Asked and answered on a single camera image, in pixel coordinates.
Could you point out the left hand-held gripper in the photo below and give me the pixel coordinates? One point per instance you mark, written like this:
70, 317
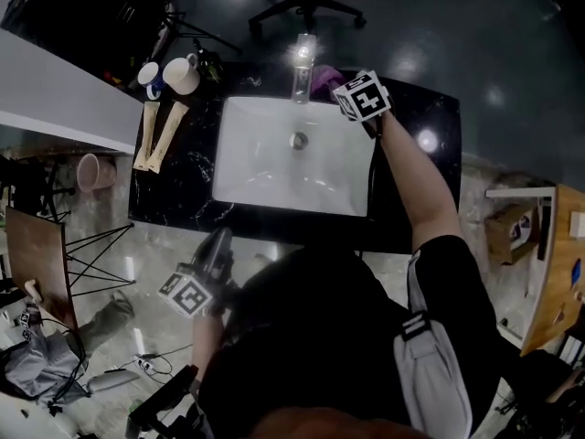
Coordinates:
187, 293

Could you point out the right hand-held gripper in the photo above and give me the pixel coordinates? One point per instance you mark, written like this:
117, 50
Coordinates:
363, 96

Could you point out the purple cloth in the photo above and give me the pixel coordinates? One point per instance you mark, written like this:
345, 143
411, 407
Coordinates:
324, 78

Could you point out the chrome faucet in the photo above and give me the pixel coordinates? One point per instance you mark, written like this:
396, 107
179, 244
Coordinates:
303, 69

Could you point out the person's left forearm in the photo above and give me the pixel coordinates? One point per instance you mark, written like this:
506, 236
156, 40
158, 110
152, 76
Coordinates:
208, 345

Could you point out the person's right forearm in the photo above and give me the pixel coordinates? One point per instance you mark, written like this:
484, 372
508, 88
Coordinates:
420, 185

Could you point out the black marble vanity top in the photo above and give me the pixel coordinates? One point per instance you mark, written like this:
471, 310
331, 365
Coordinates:
183, 190

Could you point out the silver wristwatch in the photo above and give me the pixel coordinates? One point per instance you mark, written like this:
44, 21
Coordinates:
208, 311

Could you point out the white sink basin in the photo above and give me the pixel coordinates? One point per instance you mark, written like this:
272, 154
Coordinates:
256, 163

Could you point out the person in dark clothes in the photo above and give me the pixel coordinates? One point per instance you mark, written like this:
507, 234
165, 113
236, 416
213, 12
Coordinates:
320, 336

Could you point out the pink plastic bucket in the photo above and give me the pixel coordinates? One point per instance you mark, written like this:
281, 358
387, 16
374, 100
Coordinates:
93, 172

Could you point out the green pump bottle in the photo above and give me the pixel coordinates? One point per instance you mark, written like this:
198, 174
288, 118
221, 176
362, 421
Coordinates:
209, 62

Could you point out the wooden table with black legs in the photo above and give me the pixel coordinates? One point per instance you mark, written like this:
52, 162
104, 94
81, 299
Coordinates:
41, 263

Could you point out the white and blue mug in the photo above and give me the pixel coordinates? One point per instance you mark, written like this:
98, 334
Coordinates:
150, 77

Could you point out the cardboard box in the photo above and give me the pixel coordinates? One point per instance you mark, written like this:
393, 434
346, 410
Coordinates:
509, 231

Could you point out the small white box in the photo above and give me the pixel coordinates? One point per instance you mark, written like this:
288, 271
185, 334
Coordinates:
578, 223

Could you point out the small blue item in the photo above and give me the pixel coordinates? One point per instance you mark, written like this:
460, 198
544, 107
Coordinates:
576, 272

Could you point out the wooden desk with white frame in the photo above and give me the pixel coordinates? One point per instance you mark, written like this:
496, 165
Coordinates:
562, 268

